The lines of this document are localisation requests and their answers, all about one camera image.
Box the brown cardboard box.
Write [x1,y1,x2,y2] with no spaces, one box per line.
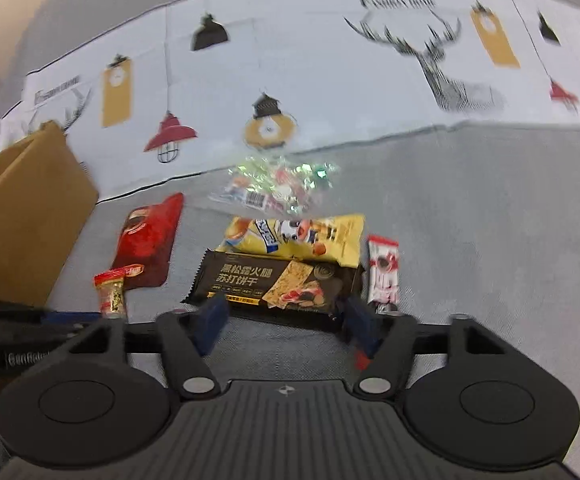
[0,120,101,307]

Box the yellow snack packet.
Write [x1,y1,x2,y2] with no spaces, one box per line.
[217,213,366,269]

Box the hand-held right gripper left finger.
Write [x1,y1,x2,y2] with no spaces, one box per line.
[64,292,231,399]

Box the printed white cloth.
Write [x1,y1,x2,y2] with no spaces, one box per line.
[0,0,580,206]

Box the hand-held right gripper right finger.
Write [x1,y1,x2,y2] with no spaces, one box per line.
[342,295,512,398]

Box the clear candy packet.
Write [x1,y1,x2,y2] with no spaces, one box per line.
[207,155,342,217]

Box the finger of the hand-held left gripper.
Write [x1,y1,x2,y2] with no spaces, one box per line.
[44,311,102,329]

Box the black cracker packet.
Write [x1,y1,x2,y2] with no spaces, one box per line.
[180,249,366,332]

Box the small red and yellow packet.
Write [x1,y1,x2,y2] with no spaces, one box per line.
[93,263,146,321]

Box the red and white snack packet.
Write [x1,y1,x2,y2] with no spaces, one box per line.
[366,234,401,315]

